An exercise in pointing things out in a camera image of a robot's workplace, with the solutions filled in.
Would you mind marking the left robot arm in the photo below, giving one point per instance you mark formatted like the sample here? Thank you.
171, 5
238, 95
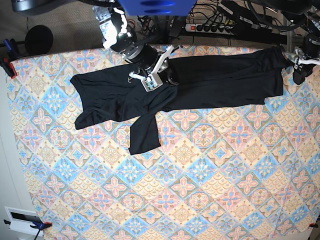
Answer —
303, 14

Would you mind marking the orange clamp lower right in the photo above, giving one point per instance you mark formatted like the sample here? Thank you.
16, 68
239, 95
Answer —
313, 225

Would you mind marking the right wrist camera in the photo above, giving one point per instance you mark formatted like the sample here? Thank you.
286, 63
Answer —
150, 84

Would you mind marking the blue orange clamp upper left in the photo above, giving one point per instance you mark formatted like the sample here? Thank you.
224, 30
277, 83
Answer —
6, 62

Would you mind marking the blue orange clamp lower left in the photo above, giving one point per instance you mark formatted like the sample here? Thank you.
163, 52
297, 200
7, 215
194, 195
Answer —
37, 226

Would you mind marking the white floor vent box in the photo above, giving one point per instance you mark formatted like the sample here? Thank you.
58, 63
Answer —
20, 220

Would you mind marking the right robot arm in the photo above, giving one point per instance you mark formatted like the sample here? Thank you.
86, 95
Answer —
116, 31

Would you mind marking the patterned tablecloth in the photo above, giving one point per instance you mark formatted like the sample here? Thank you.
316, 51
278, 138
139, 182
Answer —
245, 173

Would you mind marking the blue orange clamp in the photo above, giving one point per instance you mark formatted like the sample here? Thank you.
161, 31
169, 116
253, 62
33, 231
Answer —
37, 226
6, 62

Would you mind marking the white power strip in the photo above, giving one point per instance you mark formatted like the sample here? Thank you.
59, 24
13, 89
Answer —
210, 29

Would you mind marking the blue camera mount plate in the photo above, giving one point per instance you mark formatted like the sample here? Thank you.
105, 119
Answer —
157, 7

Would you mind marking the black round stool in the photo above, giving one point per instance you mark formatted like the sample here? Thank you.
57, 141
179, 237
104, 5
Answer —
38, 40

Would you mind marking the black t-shirt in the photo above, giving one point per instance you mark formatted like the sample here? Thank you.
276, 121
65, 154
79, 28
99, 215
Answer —
207, 81

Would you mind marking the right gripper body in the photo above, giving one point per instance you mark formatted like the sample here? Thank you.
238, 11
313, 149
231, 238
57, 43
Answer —
150, 62

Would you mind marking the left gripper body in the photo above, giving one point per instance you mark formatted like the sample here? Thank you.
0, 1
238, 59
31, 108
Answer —
303, 65

